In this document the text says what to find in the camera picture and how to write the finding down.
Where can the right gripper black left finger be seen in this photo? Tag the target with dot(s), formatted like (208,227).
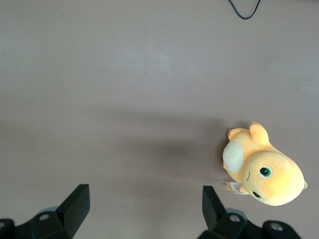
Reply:
(72,211)

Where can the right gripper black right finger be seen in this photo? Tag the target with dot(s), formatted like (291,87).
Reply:
(216,221)

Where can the orange plush toy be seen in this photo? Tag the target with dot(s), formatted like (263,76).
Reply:
(271,174)

